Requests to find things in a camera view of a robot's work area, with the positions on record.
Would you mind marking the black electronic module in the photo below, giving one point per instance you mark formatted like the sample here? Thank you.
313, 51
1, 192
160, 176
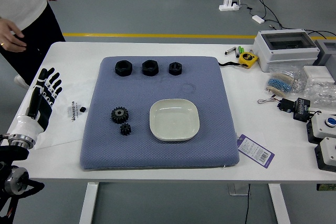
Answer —
302, 110

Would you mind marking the blue-grey padded mat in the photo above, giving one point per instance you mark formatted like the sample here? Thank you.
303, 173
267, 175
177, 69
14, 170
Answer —
157, 90

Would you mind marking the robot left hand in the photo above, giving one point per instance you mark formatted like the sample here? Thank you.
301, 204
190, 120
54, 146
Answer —
29, 124

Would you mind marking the grey electrical enclosure box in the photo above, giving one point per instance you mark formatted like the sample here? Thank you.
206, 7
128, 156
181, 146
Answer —
286, 56

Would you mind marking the big black hex nut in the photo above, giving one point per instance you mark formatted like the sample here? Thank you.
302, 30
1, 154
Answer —
150, 73
123, 73

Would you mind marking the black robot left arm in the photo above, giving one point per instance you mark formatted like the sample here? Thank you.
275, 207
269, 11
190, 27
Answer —
10, 153

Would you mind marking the clear bag of resistors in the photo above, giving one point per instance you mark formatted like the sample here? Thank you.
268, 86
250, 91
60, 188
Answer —
282, 82

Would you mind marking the dark box under table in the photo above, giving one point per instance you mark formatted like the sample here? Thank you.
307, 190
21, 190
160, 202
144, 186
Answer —
325, 187

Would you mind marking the clear bag of parts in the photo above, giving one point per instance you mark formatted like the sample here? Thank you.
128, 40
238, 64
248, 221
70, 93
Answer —
320, 94

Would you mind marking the control box with blue button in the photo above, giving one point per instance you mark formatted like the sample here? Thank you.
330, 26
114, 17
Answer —
321, 128

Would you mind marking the white square dish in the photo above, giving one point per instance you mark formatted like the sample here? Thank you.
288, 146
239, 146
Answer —
174, 120

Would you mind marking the white table leg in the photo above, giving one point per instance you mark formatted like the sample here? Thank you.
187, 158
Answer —
279, 205
88, 205

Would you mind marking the white black control box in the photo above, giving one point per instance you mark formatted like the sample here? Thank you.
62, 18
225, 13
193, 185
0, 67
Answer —
328, 153

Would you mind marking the clear printed plastic bag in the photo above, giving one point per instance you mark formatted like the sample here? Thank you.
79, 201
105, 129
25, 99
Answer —
68, 129

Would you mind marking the white foam box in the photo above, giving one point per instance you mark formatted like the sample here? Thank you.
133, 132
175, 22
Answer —
317, 73

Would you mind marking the yellow tape measure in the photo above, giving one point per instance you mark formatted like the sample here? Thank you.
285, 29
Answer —
248, 59

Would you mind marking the small black servo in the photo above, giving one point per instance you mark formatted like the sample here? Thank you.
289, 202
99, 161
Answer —
286, 105

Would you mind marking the purple barcode tag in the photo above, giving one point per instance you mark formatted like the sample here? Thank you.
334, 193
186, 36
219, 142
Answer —
254, 150

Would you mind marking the large black gear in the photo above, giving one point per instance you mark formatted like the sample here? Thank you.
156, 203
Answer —
115, 117

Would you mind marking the white power adapter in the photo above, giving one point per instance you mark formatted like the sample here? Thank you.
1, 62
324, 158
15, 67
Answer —
258, 19

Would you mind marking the tiny black cube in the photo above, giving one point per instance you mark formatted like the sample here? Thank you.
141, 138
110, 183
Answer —
83, 109

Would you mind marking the small black hex nut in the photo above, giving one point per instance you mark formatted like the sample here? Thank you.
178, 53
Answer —
175, 72

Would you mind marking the dark grey box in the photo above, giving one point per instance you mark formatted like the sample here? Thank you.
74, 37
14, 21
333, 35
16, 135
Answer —
326, 56

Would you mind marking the white power strip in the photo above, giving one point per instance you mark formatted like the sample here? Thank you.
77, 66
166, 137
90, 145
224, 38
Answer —
228, 6

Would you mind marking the grey metal bracket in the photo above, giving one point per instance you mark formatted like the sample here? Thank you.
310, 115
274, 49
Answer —
236, 190

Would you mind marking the person's right hand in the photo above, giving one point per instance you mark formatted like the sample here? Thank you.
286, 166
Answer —
10, 37

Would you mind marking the small black gear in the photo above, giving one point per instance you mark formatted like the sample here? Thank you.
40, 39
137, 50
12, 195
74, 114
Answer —
126, 130

